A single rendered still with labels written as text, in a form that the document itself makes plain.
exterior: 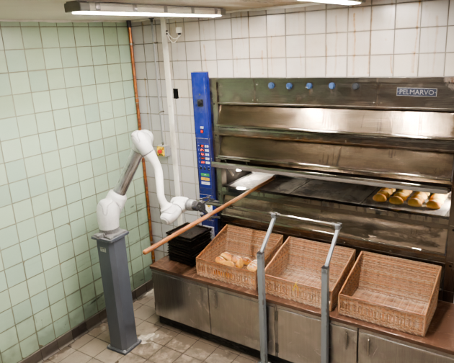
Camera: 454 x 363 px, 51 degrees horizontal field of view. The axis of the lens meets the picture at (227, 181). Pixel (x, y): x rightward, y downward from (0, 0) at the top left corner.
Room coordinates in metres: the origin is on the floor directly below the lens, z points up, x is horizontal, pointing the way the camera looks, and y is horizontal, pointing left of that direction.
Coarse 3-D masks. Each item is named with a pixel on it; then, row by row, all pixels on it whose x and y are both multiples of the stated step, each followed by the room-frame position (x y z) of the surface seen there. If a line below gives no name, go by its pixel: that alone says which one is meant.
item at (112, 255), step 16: (112, 240) 3.29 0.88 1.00; (112, 256) 3.30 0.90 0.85; (112, 272) 3.30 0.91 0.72; (128, 272) 3.41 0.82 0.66; (112, 288) 3.31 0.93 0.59; (128, 288) 3.39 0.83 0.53; (112, 304) 3.32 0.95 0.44; (128, 304) 3.37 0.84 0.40; (112, 320) 3.33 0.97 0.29; (128, 320) 3.35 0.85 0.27; (112, 336) 3.34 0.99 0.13; (128, 336) 3.33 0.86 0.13; (128, 352) 3.30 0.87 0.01
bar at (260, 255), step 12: (216, 204) 3.48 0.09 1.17; (276, 216) 3.19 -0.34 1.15; (288, 216) 3.14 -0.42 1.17; (336, 228) 2.93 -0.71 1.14; (264, 240) 3.09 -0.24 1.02; (336, 240) 2.89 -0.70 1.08; (264, 276) 3.03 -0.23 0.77; (324, 276) 2.74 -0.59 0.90; (264, 288) 3.03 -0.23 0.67; (324, 288) 2.74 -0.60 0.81; (264, 300) 3.02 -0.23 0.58; (324, 300) 2.74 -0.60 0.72; (264, 312) 3.02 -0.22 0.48; (324, 312) 2.74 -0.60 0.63; (264, 324) 3.01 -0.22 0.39; (324, 324) 2.74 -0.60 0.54; (264, 336) 3.01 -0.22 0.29; (324, 336) 2.74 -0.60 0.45; (264, 348) 3.00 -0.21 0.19; (324, 348) 2.74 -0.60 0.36; (264, 360) 3.00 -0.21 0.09; (324, 360) 2.74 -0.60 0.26
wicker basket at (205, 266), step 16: (224, 240) 3.80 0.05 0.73; (240, 240) 3.74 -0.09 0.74; (256, 240) 3.66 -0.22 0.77; (272, 240) 3.58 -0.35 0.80; (208, 256) 3.60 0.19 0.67; (240, 256) 3.70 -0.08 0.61; (256, 256) 3.62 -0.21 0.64; (272, 256) 3.40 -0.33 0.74; (208, 272) 3.40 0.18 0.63; (224, 272) 3.31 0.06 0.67; (240, 272) 3.24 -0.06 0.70; (256, 272) 3.17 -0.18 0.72; (256, 288) 3.16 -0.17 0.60
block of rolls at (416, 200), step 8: (384, 192) 3.39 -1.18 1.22; (392, 192) 3.44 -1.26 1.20; (400, 192) 3.33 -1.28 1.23; (408, 192) 3.38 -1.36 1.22; (416, 192) 3.34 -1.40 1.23; (424, 192) 3.38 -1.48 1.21; (376, 200) 3.31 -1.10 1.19; (384, 200) 3.30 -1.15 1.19; (392, 200) 3.24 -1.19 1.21; (400, 200) 3.22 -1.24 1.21; (416, 200) 3.17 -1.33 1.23; (432, 200) 3.13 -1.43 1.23; (440, 200) 3.16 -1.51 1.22; (432, 208) 3.10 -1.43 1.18
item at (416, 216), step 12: (240, 192) 3.80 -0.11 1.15; (252, 192) 3.73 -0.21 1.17; (264, 192) 3.68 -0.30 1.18; (276, 192) 3.66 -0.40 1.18; (312, 204) 3.43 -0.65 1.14; (324, 204) 3.38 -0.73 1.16; (336, 204) 3.33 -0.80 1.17; (348, 204) 3.29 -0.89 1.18; (360, 204) 3.28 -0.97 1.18; (396, 216) 3.08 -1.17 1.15; (408, 216) 3.04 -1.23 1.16; (420, 216) 2.99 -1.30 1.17; (432, 216) 2.96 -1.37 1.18; (444, 216) 2.95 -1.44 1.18
